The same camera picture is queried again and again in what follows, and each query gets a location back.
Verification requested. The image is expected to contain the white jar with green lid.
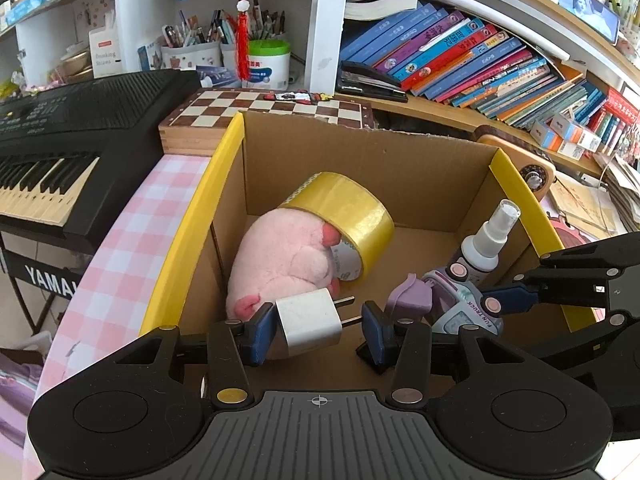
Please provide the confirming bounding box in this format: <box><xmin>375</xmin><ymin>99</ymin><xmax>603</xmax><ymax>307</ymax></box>
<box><xmin>247</xmin><ymin>39</ymin><xmax>292</xmax><ymax>92</ymax></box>

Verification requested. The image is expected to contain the retro wooden radio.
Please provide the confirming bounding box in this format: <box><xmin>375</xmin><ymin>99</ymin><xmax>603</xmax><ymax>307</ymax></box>
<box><xmin>475</xmin><ymin>127</ymin><xmax>557</xmax><ymax>201</ymax></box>

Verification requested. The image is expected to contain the thick white-paged book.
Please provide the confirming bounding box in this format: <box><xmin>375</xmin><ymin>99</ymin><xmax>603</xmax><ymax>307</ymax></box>
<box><xmin>344</xmin><ymin>0</ymin><xmax>421</xmax><ymax>22</ymax></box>

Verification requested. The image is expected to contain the white pen holder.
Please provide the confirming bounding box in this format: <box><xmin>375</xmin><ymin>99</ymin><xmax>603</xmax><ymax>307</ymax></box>
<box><xmin>160</xmin><ymin>40</ymin><xmax>223</xmax><ymax>72</ymax></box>

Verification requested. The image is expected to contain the pink cloth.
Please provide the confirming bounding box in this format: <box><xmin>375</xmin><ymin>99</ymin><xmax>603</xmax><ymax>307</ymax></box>
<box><xmin>0</xmin><ymin>347</ymin><xmax>51</xmax><ymax>480</ymax></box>

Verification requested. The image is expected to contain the blue white tube box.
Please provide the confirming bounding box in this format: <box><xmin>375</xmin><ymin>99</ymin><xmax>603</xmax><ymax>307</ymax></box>
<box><xmin>197</xmin><ymin>65</ymin><xmax>241</xmax><ymax>89</ymax></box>

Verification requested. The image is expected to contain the yellow tape roll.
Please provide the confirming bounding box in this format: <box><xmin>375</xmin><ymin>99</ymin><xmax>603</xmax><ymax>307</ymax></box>
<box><xmin>276</xmin><ymin>171</ymin><xmax>396</xmax><ymax>289</ymax></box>

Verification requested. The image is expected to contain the bunch of pens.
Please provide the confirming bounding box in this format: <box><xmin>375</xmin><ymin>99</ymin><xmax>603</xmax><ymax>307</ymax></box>
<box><xmin>160</xmin><ymin>0</ymin><xmax>288</xmax><ymax>48</ymax></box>

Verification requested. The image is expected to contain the brown white chessboard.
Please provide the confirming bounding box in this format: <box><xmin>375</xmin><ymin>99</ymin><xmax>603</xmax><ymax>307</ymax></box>
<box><xmin>159</xmin><ymin>87</ymin><xmax>376</xmax><ymax>156</ymax></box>

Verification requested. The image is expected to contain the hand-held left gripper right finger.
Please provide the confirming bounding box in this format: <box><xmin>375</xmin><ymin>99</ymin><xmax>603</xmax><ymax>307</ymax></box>
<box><xmin>361</xmin><ymin>301</ymin><xmax>532</xmax><ymax>407</ymax></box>

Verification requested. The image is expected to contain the black electronic keyboard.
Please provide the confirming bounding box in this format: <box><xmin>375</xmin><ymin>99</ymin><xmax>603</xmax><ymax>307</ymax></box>
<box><xmin>0</xmin><ymin>69</ymin><xmax>203</xmax><ymax>251</ymax></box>

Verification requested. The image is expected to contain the photo in blue frame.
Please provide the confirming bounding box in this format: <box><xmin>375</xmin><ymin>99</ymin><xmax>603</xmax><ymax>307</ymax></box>
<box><xmin>557</xmin><ymin>0</ymin><xmax>621</xmax><ymax>45</ymax></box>

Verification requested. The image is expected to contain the stack of loose papers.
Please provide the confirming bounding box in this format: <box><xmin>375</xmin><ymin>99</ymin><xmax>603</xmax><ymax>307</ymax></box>
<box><xmin>600</xmin><ymin>155</ymin><xmax>640</xmax><ymax>234</ymax></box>

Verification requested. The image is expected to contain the white box with red label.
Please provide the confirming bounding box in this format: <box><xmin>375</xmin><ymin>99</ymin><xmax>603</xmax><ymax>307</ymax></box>
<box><xmin>89</xmin><ymin>25</ymin><xmax>124</xmax><ymax>79</ymax></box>

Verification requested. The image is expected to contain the pink checkered tablecloth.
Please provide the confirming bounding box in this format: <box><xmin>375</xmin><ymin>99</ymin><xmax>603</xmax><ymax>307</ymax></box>
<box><xmin>37</xmin><ymin>155</ymin><xmax>216</xmax><ymax>411</ymax></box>

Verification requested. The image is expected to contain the clear spray bottle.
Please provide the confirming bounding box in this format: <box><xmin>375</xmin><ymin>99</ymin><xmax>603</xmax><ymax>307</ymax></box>
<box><xmin>460</xmin><ymin>199</ymin><xmax>522</xmax><ymax>286</ymax></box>

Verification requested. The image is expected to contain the pink plush toy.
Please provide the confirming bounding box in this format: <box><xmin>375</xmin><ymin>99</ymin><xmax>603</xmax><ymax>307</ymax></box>
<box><xmin>226</xmin><ymin>209</ymin><xmax>345</xmax><ymax>361</ymax></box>

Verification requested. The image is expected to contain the purple white toy truck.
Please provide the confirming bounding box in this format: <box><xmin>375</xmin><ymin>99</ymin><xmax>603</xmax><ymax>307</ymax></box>
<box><xmin>386</xmin><ymin>260</ymin><xmax>506</xmax><ymax>336</ymax></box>

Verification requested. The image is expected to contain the gold bowl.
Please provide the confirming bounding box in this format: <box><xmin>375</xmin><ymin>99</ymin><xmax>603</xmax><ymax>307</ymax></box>
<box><xmin>62</xmin><ymin>50</ymin><xmax>94</xmax><ymax>79</ymax></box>

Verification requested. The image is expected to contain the row of slanted colourful books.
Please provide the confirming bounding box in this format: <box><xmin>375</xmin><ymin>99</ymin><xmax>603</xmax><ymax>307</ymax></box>
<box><xmin>340</xmin><ymin>2</ymin><xmax>606</xmax><ymax>128</ymax></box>

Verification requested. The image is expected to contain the white charger plug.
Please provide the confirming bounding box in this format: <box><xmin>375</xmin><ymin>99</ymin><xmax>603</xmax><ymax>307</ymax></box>
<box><xmin>275</xmin><ymin>287</ymin><xmax>363</xmax><ymax>359</ymax></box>

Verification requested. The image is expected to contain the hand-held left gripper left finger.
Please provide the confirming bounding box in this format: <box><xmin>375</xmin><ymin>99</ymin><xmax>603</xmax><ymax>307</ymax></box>
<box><xmin>112</xmin><ymin>302</ymin><xmax>279</xmax><ymax>409</ymax></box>

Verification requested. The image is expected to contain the small blue orange box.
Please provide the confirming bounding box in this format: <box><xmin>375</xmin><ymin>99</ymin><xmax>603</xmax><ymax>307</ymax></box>
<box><xmin>552</xmin><ymin>112</ymin><xmax>601</xmax><ymax>154</ymax></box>
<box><xmin>530</xmin><ymin>120</ymin><xmax>562</xmax><ymax>149</ymax></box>

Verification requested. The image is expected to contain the black keyboard stand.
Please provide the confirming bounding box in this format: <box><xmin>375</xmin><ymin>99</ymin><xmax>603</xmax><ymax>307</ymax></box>
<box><xmin>0</xmin><ymin>232</ymin><xmax>88</xmax><ymax>336</ymax></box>

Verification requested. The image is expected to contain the row of red spine books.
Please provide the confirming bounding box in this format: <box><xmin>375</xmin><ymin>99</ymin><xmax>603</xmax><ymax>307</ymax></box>
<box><xmin>587</xmin><ymin>87</ymin><xmax>640</xmax><ymax>158</ymax></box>

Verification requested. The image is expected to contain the red tassel ornament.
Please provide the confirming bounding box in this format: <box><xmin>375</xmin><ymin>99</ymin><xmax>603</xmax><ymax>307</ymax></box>
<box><xmin>235</xmin><ymin>0</ymin><xmax>251</xmax><ymax>81</ymax></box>

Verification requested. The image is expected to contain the white wooden bookshelf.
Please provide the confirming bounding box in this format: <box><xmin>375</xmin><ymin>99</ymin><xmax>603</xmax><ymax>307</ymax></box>
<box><xmin>0</xmin><ymin>0</ymin><xmax>640</xmax><ymax>181</ymax></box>

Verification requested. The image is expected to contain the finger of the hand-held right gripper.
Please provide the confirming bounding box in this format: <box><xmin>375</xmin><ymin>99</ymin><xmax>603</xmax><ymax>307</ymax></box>
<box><xmin>481</xmin><ymin>266</ymin><xmax>640</xmax><ymax>334</ymax></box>
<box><xmin>539</xmin><ymin>231</ymin><xmax>640</xmax><ymax>273</ymax></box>

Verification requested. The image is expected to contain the brown paper booklet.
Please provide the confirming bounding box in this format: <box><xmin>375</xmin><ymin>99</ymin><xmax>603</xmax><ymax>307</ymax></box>
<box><xmin>547</xmin><ymin>175</ymin><xmax>621</xmax><ymax>241</ymax></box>

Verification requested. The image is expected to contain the blue white carton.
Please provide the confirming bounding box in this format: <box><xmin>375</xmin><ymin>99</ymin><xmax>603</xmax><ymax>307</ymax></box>
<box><xmin>137</xmin><ymin>42</ymin><xmax>163</xmax><ymax>72</ymax></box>

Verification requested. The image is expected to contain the cardboard box with yellow edges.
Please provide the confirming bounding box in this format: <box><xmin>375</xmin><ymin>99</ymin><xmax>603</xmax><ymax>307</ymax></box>
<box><xmin>140</xmin><ymin>110</ymin><xmax>601</xmax><ymax>401</ymax></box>

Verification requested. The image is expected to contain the light blue flat box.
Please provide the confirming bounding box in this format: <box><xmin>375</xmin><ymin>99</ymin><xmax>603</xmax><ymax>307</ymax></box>
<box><xmin>7</xmin><ymin>0</ymin><xmax>49</xmax><ymax>24</ymax></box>

